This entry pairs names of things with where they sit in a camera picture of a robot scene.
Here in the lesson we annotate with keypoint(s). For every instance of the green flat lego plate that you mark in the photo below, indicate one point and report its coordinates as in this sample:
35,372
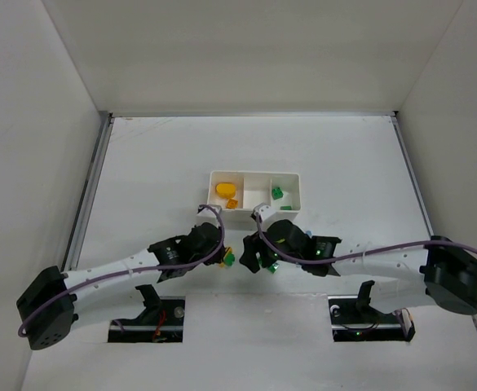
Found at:
273,268

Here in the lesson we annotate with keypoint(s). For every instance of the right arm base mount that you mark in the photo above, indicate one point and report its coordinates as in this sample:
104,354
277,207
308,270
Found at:
353,320

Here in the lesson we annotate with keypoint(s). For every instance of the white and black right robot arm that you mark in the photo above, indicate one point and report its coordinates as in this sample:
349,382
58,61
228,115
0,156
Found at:
432,274

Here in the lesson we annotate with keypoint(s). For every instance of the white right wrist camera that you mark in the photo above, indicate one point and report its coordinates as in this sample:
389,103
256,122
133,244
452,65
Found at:
264,214

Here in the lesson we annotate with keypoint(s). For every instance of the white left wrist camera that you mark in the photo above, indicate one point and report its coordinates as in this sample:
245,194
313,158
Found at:
208,213

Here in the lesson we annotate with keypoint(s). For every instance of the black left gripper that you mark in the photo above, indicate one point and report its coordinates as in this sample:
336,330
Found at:
217,253

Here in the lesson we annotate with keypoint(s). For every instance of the yellow oval butterfly lego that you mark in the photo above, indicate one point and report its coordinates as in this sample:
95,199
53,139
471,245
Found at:
225,190

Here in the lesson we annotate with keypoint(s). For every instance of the white three-compartment container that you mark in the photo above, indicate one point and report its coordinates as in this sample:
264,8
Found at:
253,188

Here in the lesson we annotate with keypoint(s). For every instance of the yellow face lego cube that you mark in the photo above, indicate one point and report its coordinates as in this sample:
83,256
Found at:
232,204

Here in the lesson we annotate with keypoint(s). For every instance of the green lego plate piece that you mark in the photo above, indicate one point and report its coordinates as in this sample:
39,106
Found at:
229,260

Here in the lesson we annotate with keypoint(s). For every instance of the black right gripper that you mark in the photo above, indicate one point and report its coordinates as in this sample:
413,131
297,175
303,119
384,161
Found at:
255,252

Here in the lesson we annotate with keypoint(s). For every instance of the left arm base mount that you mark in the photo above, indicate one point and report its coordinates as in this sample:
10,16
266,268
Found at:
159,322

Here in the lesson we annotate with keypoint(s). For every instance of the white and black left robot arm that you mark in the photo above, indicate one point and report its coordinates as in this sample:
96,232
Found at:
57,303

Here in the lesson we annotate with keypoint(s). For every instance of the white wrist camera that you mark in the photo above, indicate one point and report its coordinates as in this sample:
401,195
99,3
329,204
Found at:
264,214
208,213

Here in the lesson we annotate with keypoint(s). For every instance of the yellow striped lego brick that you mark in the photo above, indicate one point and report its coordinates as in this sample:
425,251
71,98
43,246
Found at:
227,250

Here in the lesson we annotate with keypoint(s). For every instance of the green square lego brick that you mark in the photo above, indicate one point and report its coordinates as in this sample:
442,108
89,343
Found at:
277,193

